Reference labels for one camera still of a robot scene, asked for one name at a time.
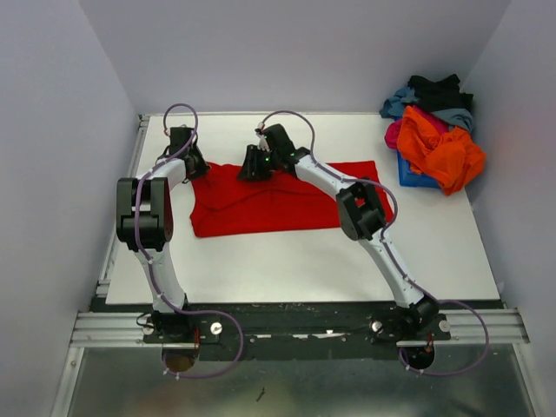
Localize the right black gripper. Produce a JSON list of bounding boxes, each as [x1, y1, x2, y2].
[[235, 145, 280, 183]]

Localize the red t shirt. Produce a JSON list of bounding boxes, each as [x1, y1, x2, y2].
[[189, 160, 395, 239]]

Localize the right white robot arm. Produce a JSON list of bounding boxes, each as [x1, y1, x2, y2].
[[237, 122, 439, 341]]

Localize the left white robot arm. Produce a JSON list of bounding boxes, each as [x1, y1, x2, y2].
[[116, 125, 209, 343]]

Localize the pink t shirt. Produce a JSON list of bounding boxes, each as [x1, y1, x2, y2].
[[384, 113, 449, 150]]

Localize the blue plastic bin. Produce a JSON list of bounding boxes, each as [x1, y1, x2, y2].
[[397, 152, 440, 189]]

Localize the orange t shirt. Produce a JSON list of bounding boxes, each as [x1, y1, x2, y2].
[[397, 106, 486, 195]]

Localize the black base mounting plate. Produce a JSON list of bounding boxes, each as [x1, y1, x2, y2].
[[142, 301, 451, 361]]

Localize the black t shirt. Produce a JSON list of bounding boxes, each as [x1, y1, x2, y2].
[[407, 74, 473, 113]]

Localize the blue grey t shirt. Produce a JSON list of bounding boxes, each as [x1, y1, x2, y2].
[[379, 87, 474, 132]]

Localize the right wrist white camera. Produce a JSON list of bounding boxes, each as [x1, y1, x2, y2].
[[255, 124, 270, 152]]

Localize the left aluminium side rail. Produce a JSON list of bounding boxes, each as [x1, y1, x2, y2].
[[95, 115, 150, 298]]

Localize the aluminium frame rail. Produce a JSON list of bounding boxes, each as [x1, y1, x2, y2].
[[70, 308, 530, 349]]

